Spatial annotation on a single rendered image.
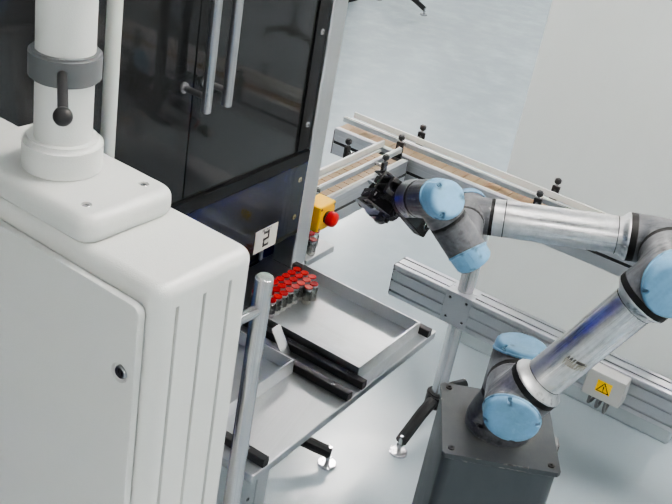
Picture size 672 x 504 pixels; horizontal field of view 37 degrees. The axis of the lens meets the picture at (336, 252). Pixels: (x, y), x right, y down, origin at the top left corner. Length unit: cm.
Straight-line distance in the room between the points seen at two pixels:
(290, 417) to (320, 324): 35
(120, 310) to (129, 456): 20
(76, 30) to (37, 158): 16
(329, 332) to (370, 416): 125
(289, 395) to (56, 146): 100
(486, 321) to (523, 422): 121
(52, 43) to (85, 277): 27
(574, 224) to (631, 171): 153
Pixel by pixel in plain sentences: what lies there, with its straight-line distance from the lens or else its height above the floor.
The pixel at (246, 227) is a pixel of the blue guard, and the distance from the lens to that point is 226.
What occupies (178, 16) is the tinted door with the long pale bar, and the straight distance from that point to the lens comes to 186.
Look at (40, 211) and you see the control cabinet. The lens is 122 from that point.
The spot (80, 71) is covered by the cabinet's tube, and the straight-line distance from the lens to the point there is 120.
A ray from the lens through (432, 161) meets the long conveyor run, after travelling 315.
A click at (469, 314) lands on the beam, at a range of 323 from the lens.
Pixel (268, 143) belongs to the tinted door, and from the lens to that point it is 222.
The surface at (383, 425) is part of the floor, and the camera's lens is 349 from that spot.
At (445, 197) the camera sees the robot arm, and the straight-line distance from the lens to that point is 183.
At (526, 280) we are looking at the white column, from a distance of 379.
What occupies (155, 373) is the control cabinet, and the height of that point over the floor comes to 144.
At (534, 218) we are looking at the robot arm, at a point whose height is 132.
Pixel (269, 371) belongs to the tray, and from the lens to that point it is 214.
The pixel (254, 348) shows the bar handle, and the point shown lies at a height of 137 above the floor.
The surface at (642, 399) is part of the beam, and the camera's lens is 313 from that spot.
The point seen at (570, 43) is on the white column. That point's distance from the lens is 349.
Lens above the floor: 214
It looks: 29 degrees down
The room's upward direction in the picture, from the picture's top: 10 degrees clockwise
